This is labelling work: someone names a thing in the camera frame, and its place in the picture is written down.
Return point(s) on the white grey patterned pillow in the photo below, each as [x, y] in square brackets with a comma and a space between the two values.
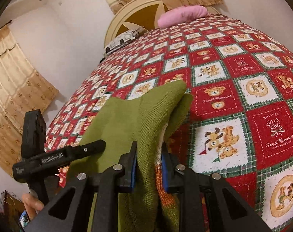
[122, 38]

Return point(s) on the cream round headboard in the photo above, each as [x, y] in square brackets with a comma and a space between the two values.
[136, 14]

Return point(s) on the green knitted sweater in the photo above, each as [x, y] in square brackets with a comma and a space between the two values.
[136, 116]

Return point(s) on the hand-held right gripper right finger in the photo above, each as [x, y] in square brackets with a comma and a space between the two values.
[164, 174]

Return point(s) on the person's left hand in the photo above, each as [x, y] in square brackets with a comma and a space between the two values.
[31, 206]

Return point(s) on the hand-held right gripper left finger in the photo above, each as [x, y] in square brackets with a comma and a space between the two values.
[133, 174]

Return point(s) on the red printed bear blanket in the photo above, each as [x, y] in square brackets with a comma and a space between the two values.
[233, 77]

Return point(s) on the pink pillow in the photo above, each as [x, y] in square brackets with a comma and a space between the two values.
[182, 15]

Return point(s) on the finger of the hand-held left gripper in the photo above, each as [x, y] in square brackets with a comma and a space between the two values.
[88, 149]

